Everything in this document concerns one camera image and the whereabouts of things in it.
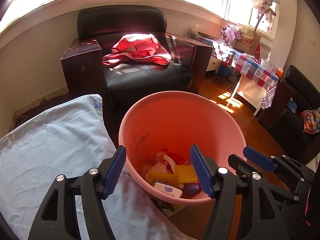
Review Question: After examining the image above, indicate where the red polka dot garment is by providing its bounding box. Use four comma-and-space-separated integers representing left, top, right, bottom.
102, 34, 171, 67

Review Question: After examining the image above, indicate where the white drawer cabinet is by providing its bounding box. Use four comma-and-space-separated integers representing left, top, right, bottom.
206, 56, 221, 72

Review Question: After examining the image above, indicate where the pink plastic trash bucket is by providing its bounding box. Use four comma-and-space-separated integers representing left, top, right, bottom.
119, 91, 246, 206

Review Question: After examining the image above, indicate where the brown paper shopping bag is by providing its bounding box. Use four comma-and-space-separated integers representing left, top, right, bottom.
234, 25, 261, 55

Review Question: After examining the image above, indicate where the pink white patterned bag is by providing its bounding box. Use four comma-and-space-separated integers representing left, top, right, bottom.
149, 152, 176, 174

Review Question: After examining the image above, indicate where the black leather armchair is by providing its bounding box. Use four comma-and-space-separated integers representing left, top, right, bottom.
61, 4, 214, 120

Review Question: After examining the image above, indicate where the coat stand with clothes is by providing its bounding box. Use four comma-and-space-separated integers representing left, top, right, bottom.
253, 0, 276, 31

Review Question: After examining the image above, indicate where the yellow foam fruit net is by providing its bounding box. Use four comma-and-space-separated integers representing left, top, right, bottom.
175, 165, 198, 184

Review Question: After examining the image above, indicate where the colourful cushion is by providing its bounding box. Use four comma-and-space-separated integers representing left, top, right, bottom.
301, 108, 320, 134

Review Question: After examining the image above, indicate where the light blue floral tablecloth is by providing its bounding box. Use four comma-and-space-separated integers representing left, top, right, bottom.
1, 94, 187, 239

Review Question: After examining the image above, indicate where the blue Tempo tissue pack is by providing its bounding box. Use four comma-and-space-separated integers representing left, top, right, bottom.
153, 181, 183, 198

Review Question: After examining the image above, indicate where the checkered cloth side table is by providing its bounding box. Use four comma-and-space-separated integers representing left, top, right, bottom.
186, 32, 281, 117

